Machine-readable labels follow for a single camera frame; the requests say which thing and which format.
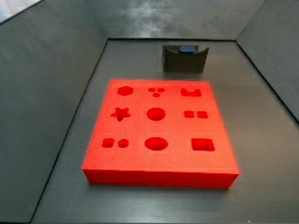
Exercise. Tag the blue square-circle object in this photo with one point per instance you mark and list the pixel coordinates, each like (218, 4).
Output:
(187, 49)

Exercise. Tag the red foam shape board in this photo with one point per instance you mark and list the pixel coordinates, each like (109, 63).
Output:
(161, 137)

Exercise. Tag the black curved fixture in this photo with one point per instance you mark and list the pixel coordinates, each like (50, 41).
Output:
(183, 62)

